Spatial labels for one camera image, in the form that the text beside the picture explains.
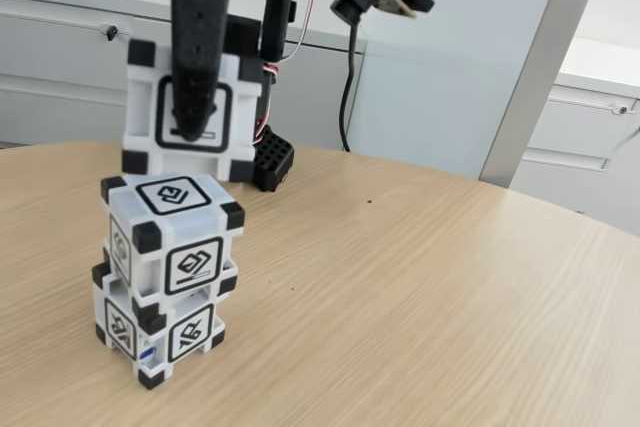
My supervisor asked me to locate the white cube with zigzag symbol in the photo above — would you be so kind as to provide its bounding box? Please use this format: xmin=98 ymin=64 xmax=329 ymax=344
xmin=119 ymin=38 xmax=264 ymax=184

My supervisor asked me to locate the white cube with stacked-diamonds symbol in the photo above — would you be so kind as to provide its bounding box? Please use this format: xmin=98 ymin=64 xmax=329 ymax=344
xmin=99 ymin=172 xmax=247 ymax=299

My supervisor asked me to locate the long white drawer cabinet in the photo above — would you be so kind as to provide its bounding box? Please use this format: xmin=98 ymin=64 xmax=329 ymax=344
xmin=0 ymin=0 xmax=369 ymax=153

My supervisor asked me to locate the white cube with XR symbol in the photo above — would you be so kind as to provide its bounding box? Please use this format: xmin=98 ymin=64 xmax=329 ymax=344
xmin=91 ymin=246 xmax=239 ymax=391

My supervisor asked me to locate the small white drawer cabinet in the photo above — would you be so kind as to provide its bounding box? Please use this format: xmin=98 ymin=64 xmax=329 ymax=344
xmin=512 ymin=34 xmax=640 ymax=238

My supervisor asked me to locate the red white black servo cable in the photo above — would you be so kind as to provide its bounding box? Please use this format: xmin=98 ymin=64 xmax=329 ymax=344
xmin=279 ymin=0 xmax=324 ymax=65
xmin=254 ymin=61 xmax=282 ymax=146

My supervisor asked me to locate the black camera cable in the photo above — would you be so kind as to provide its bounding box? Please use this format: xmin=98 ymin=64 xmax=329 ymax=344
xmin=339 ymin=20 xmax=366 ymax=154

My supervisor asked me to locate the grey metal partition post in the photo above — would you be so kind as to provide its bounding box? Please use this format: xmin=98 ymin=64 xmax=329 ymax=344
xmin=477 ymin=0 xmax=612 ymax=194

